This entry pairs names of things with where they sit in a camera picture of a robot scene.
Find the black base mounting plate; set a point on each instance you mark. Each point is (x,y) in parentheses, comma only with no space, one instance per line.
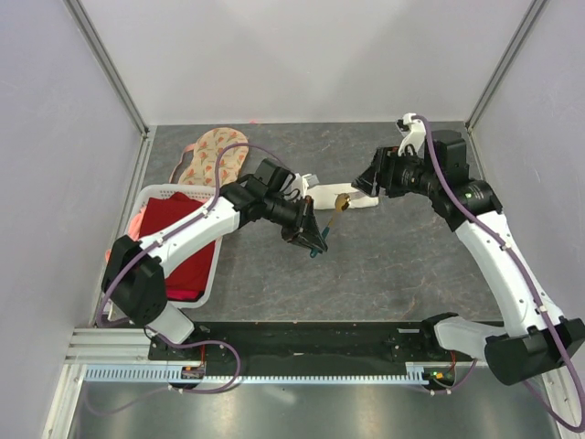
(393,342)

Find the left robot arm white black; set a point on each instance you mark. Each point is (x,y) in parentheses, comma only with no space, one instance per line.
(136,271)

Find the white cloth napkin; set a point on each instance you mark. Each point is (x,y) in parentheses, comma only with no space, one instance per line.
(369,202)

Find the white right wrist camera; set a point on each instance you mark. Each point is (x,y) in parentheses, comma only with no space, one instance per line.
(414,134)

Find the white slotted cable duct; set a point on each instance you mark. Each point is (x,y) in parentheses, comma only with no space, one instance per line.
(176,374)

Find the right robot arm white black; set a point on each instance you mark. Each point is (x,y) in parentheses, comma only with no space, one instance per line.
(523,347)

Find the green handled wooden spoon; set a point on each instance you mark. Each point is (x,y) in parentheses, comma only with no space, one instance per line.
(338,206)

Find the pink cloth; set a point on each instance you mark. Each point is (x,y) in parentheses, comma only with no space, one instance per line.
(135,224)

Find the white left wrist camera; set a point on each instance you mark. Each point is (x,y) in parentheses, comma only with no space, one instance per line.
(302,183)

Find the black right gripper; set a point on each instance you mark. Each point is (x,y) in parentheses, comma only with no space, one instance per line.
(382,173)

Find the white plastic basket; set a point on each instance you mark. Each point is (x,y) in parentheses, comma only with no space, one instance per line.
(205,292)

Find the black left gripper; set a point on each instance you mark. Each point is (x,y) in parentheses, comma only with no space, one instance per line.
(306,230)

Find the red cloth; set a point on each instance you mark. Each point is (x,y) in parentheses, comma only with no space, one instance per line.
(188,282)

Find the floral beige eye mask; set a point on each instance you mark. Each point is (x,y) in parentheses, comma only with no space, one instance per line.
(197,164)

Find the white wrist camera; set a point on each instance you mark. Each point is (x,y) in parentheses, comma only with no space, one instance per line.
(414,134)
(302,183)

